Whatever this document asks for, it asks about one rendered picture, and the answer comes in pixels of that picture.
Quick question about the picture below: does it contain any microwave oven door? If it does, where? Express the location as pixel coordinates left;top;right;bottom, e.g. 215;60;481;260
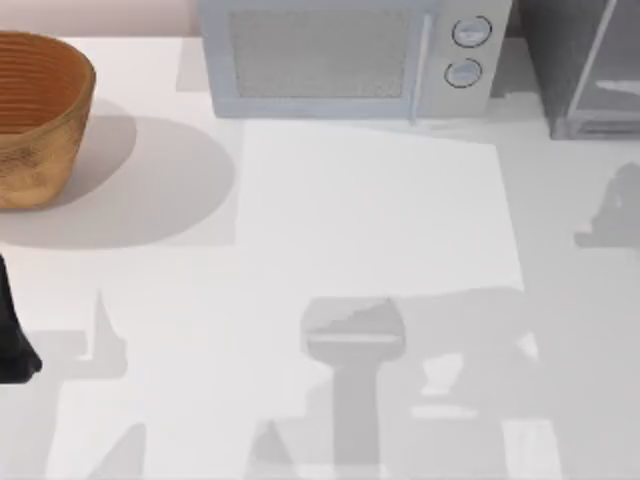
197;0;434;120

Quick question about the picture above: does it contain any round microwave knob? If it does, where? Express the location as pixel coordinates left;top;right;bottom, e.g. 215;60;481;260
443;57;484;90
451;14;494;49

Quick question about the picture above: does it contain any pale microwave oven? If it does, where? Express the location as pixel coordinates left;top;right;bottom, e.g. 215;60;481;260
196;0;515;125

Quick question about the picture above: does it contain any brown wicker basket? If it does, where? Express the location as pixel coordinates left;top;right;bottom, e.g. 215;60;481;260
0;32;97;211

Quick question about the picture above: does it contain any grey cabinet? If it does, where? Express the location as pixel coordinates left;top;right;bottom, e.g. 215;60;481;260
518;0;640;141

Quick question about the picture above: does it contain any microwave door handle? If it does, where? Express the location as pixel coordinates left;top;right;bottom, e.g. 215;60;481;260
408;13;433;126

